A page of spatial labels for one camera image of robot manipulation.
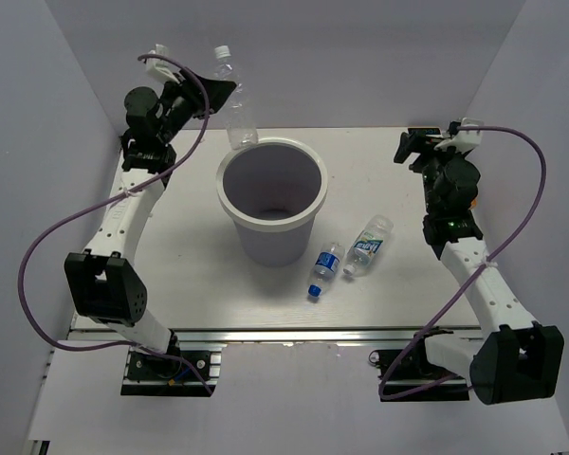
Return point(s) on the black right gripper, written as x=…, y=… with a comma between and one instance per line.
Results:
x=413, y=144

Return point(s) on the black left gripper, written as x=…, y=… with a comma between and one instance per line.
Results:
x=188, y=90

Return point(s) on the clear unlabelled plastic bottle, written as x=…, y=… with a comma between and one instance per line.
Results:
x=237, y=112

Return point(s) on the green label water bottle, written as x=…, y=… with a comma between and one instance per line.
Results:
x=365, y=248

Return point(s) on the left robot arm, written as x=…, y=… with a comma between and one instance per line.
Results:
x=103, y=282

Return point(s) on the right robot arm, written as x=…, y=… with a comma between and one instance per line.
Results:
x=520, y=358

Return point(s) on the white plastic bin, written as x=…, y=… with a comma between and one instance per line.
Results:
x=272, y=192

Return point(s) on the black XDOF sticker right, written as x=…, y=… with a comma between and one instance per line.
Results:
x=435, y=131

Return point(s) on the blue label water bottle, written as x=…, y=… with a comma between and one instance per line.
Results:
x=324, y=270

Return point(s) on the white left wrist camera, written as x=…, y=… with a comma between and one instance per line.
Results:
x=158, y=69

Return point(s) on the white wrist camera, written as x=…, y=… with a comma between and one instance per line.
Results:
x=463, y=135
x=158, y=69

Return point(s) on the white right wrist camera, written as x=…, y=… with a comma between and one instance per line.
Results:
x=463, y=135

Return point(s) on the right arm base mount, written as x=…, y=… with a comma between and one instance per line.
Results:
x=413, y=380

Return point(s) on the front aluminium rail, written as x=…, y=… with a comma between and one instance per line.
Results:
x=277, y=335

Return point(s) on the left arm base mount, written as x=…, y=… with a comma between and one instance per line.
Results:
x=149, y=376

